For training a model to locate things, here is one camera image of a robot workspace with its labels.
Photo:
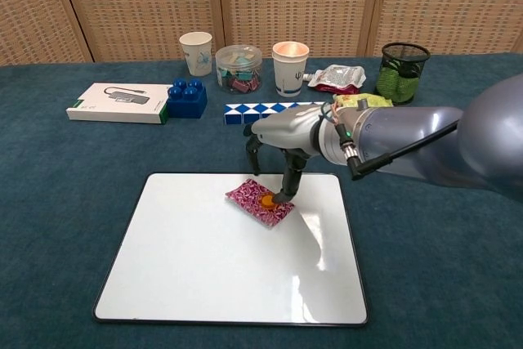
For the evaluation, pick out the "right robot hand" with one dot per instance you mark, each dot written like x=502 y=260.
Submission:
x=290 y=128

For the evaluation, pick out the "orange round disc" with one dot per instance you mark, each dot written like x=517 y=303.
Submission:
x=266 y=202

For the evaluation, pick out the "pink patterned packet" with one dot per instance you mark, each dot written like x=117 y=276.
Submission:
x=245 y=195

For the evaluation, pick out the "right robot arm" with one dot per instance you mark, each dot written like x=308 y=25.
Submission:
x=490 y=128

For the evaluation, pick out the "silver red foil packet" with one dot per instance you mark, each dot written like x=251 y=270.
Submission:
x=339 y=77

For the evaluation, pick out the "yellow snack package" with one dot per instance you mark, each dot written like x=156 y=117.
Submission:
x=367 y=100

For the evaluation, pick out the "white board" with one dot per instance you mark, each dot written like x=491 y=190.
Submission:
x=184 y=267

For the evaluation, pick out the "white paper cup orange inside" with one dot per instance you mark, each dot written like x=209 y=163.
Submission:
x=289 y=75

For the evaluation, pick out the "blue white snake puzzle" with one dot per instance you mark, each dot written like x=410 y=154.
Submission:
x=237 y=115

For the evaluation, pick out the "clear jar of binder clips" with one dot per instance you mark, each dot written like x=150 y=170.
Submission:
x=239 y=73

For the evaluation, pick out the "green item in pen holder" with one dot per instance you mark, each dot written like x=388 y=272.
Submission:
x=388 y=83

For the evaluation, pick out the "blue building block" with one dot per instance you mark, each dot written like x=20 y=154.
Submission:
x=184 y=108

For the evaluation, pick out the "white paper cup floral print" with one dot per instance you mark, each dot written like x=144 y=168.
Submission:
x=196 y=59

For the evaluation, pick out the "black mesh pen holder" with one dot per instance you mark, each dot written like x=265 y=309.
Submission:
x=423 y=73

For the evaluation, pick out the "white usb hub box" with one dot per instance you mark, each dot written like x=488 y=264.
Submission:
x=118 y=104

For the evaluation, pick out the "teal table cover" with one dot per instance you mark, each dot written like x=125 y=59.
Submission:
x=61 y=202

